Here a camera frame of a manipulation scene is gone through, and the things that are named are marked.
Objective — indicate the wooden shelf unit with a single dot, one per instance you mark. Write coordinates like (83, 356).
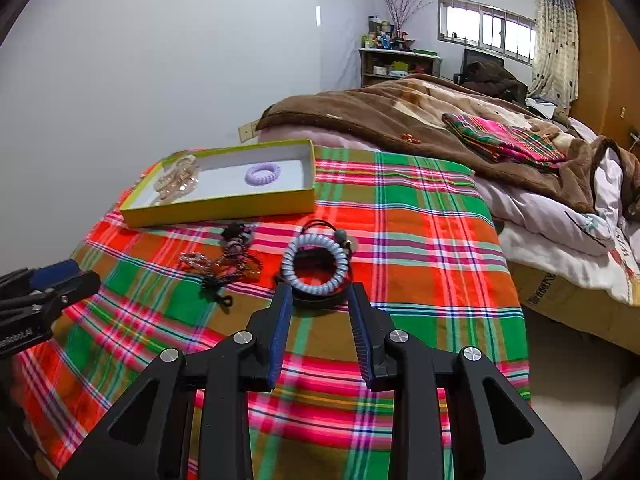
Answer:
(367, 67)

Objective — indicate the window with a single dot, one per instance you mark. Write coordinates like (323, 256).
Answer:
(487, 27)

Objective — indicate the white quilt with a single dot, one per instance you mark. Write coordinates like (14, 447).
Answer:
(540, 225)

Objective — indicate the small orange ornament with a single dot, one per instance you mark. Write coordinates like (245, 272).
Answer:
(409, 137)

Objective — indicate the black smart band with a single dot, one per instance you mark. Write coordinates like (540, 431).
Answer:
(320, 302)

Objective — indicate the brown fleece blanket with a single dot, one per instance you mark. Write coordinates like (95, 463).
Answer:
(375, 115)

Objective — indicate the pink flower branches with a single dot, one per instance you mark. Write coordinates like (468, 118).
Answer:
(400, 7)

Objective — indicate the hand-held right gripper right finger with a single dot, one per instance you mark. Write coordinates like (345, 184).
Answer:
(361, 330)

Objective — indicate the wall outlet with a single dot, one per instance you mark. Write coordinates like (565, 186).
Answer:
(247, 131)

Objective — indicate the dark brown jacket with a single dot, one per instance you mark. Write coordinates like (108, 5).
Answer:
(495, 80)

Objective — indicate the pink rhinestone hair clip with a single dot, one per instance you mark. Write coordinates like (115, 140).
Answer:
(192, 260)

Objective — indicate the wooden wardrobe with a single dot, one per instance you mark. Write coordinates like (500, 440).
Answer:
(605, 60)

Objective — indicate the black monitor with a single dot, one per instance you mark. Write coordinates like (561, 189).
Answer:
(470, 57)

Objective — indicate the pink bed sheet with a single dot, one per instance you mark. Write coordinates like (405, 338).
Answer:
(320, 139)

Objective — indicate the group of bottles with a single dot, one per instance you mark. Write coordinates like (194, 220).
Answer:
(382, 40)

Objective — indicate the yellow-green cardboard box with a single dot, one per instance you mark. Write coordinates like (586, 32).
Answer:
(225, 212)

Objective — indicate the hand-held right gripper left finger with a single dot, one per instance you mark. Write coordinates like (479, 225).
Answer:
(281, 330)

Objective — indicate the folded plaid cloth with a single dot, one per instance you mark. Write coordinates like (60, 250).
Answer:
(505, 140)

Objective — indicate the plaid bed cloth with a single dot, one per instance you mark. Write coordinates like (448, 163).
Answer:
(425, 240)

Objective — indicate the patterned curtain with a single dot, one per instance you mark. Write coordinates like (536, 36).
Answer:
(555, 45)

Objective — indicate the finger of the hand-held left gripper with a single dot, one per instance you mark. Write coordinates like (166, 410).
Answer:
(52, 272)
(75, 285)

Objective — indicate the beige hair claw clip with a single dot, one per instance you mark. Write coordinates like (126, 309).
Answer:
(175, 185)

